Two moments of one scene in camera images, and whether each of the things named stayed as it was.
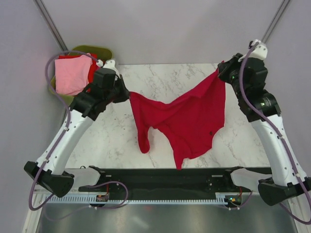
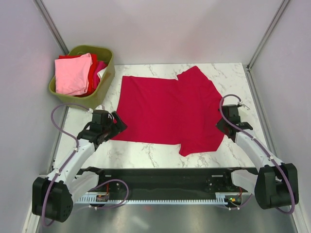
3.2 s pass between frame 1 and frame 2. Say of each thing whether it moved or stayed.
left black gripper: moved
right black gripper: moved
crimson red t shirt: moved
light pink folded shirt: stayed
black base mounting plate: stayed
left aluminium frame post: stayed
